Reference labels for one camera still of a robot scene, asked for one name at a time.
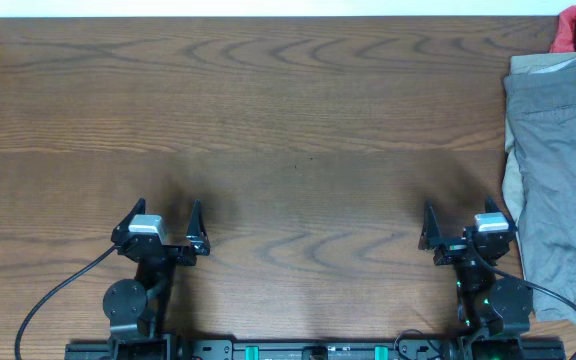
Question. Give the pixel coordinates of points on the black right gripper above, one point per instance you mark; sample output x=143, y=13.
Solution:
x=430, y=238

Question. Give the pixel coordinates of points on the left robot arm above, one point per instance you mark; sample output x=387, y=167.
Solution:
x=136, y=307

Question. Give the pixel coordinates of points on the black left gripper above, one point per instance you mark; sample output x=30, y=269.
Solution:
x=196, y=242

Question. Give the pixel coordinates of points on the grey shorts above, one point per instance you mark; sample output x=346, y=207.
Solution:
x=541, y=109

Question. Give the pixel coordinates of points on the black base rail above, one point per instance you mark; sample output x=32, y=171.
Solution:
x=412, y=348

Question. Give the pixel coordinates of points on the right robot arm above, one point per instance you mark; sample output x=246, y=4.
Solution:
x=494, y=308

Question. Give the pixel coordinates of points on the red cloth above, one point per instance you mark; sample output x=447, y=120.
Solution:
x=564, y=38

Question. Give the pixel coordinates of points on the beige shorts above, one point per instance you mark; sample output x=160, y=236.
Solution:
x=512, y=183

